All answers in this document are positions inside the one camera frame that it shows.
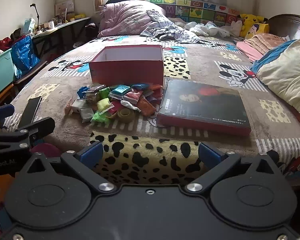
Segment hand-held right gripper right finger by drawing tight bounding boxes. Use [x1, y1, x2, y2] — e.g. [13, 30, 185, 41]
[185, 142, 282, 194]

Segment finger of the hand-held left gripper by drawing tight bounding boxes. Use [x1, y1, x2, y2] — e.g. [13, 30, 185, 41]
[0, 104, 15, 117]
[14, 117, 56, 146]

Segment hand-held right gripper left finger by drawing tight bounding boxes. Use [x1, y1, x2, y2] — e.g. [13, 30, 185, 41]
[22, 141, 117, 194]

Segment portrait print box lid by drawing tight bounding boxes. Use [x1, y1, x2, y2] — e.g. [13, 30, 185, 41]
[156, 79, 252, 137]

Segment black smartphone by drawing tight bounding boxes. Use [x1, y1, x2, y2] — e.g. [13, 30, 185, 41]
[17, 96, 42, 128]

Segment dark red cloth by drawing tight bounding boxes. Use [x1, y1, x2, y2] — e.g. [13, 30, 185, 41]
[31, 142, 62, 158]

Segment small clear plastic bag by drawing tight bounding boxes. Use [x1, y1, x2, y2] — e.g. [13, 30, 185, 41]
[64, 97, 73, 115]

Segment teal storage bin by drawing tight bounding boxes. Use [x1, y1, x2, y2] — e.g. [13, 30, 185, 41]
[0, 49, 15, 100]

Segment small white box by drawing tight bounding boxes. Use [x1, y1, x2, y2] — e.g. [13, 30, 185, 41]
[71, 99, 87, 113]

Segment wooden bench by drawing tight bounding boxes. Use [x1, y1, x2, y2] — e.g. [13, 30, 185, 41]
[14, 60, 48, 85]

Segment clear tape roll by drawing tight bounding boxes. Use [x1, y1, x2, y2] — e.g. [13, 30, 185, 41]
[117, 109, 135, 123]

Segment blue plastic bag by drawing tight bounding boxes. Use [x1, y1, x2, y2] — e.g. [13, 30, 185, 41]
[10, 35, 40, 72]

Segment red clothes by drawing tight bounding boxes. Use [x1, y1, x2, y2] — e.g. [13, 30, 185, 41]
[0, 37, 12, 54]

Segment pile of colourful clay packets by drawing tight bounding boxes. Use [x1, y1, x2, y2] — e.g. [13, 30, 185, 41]
[76, 82, 163, 124]

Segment red cardboard box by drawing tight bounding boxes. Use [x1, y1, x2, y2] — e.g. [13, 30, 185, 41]
[89, 45, 164, 87]

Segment printed blanket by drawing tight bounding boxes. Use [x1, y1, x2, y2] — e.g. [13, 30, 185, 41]
[5, 36, 300, 183]

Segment black desk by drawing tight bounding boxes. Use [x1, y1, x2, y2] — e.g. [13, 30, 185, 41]
[31, 17, 92, 55]

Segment cream quilt with blue edge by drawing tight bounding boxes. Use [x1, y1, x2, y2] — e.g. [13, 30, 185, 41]
[250, 37, 300, 122]

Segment white card board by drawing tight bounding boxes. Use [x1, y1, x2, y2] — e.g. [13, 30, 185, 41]
[55, 0, 75, 17]

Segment folded pink blanket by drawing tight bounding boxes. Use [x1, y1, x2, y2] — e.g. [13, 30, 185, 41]
[236, 33, 287, 62]

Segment white plush toy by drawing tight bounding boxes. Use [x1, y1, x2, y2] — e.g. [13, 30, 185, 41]
[230, 20, 243, 37]
[185, 21, 230, 38]

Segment grey striped clothes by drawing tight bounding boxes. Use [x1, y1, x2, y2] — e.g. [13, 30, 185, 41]
[140, 9, 202, 43]

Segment yellow plush toy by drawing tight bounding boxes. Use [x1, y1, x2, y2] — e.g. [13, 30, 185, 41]
[237, 13, 269, 39]

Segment pink floral quilt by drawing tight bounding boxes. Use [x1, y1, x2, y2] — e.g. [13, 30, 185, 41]
[97, 0, 167, 38]

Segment alphabet foam mat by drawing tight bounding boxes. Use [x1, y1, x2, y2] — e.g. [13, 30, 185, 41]
[131, 0, 240, 24]

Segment dark wooden headboard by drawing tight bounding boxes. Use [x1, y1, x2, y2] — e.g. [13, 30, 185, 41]
[266, 14, 300, 40]

